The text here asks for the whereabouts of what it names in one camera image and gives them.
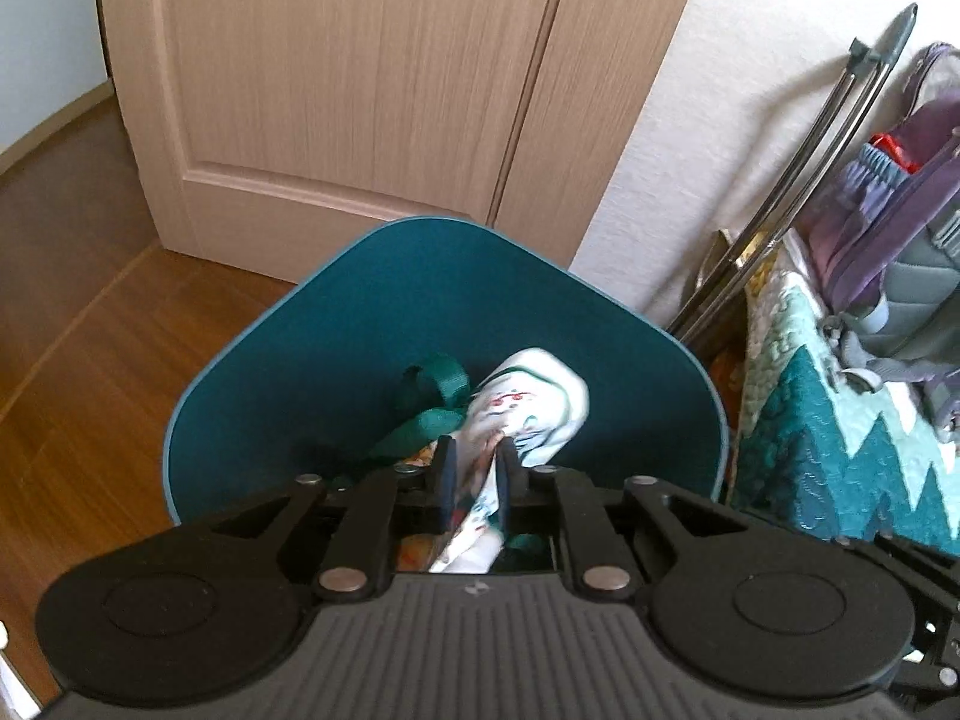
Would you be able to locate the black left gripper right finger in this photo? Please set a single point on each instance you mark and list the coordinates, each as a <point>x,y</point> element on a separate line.
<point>526,494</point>

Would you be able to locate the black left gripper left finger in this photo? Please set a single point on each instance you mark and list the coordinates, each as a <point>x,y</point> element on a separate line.
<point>426,493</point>

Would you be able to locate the white printed paper wrapper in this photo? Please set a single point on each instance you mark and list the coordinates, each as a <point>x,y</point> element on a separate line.
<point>540,403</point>

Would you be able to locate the teal plastic trash bin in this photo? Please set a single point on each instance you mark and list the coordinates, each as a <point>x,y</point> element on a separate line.
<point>312,384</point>

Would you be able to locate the folded metal drying rack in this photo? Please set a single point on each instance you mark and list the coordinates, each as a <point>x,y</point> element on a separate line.
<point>864,75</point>

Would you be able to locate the teal white quilted blanket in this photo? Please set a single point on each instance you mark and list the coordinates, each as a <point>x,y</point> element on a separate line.
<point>820,453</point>

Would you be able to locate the light wooden door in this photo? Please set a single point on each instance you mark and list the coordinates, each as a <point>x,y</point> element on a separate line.
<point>269,134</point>

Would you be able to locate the purple grey backpack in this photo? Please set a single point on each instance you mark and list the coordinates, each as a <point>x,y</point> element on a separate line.
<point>883,238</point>

